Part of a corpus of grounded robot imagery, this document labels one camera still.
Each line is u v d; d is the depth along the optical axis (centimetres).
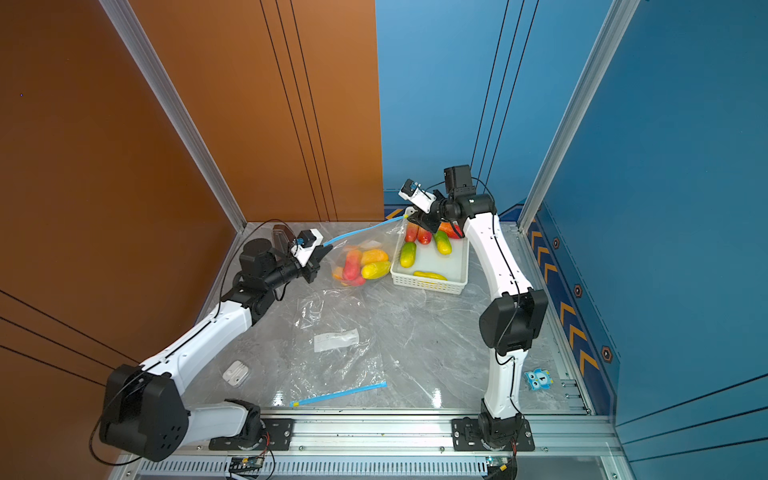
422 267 107
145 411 41
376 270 93
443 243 109
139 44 74
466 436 72
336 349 87
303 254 67
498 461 72
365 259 97
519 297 49
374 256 98
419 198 72
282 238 94
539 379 81
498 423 63
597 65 77
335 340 89
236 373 83
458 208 61
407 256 103
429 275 99
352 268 89
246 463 72
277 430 74
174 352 46
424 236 112
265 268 61
